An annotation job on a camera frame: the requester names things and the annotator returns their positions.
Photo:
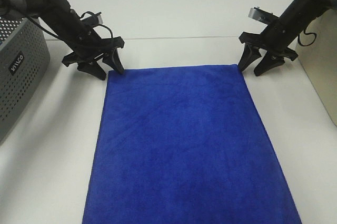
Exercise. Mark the grey perforated plastic basket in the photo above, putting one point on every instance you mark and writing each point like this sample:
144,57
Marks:
24,60

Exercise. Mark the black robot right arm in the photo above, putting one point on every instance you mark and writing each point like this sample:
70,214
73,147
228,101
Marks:
300,13

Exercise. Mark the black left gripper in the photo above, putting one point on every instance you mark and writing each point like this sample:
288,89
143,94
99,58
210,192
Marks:
88,47

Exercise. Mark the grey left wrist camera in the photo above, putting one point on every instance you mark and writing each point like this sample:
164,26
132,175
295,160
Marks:
93,20

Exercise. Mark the blue microfibre towel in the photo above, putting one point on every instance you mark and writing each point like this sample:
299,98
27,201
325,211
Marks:
184,145

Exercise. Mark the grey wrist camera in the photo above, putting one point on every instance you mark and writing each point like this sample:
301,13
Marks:
93,20
262,16

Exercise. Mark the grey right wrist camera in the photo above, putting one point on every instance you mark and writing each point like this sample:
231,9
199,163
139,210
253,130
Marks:
262,16

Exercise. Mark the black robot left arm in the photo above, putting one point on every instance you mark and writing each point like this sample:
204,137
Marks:
77,31

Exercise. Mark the beige storage bin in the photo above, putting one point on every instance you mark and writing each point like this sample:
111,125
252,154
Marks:
318,58

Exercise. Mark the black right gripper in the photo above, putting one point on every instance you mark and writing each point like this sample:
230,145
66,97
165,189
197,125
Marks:
274,38

